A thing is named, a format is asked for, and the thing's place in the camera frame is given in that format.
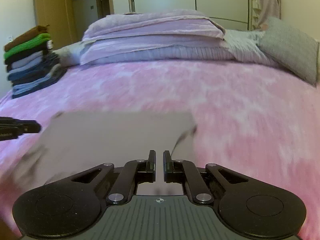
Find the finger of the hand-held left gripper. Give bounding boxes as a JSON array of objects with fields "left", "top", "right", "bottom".
[{"left": 0, "top": 116, "right": 41, "bottom": 141}]

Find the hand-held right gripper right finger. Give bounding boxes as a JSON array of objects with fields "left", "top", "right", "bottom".
[{"left": 163, "top": 150, "right": 273, "bottom": 204}]

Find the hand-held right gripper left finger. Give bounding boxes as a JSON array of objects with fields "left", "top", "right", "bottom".
[{"left": 46, "top": 150, "right": 157, "bottom": 205}]

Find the lilac grey garment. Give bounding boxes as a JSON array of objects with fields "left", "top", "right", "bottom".
[{"left": 21, "top": 111, "right": 198, "bottom": 196}]

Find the stack of folded clothes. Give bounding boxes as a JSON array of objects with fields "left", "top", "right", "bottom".
[{"left": 3, "top": 24, "right": 67, "bottom": 99}]

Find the pink floral blanket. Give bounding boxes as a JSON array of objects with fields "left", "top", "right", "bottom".
[{"left": 0, "top": 59, "right": 320, "bottom": 240}]

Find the pale grey cloth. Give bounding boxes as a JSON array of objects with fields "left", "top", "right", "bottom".
[{"left": 53, "top": 41, "right": 86, "bottom": 67}]

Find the wooden door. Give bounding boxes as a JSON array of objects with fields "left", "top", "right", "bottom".
[{"left": 33, "top": 0, "right": 115, "bottom": 48}]

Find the striped lilac quilt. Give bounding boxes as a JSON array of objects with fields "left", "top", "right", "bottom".
[{"left": 79, "top": 29, "right": 284, "bottom": 68}]

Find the grey checked pillow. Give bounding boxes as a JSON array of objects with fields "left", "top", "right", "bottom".
[{"left": 256, "top": 17, "right": 320, "bottom": 87}]

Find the hanging lilac garment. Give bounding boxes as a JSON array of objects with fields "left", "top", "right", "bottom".
[{"left": 258, "top": 0, "right": 282, "bottom": 30}]

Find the white wall rack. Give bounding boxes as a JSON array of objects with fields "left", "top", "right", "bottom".
[{"left": 252, "top": 0, "right": 262, "bottom": 22}]

